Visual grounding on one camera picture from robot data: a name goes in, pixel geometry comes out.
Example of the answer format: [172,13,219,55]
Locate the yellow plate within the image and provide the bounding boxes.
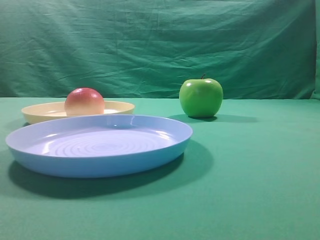
[21,101,135,125]

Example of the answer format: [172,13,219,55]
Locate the green tablecloth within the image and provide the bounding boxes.
[0,98,320,240]

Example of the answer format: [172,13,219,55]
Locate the green backdrop cloth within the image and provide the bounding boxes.
[0,0,320,99]

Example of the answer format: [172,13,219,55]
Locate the green apple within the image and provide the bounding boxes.
[179,76,224,118]

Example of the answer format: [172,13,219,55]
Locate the blue plate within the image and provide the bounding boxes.
[5,114,193,178]

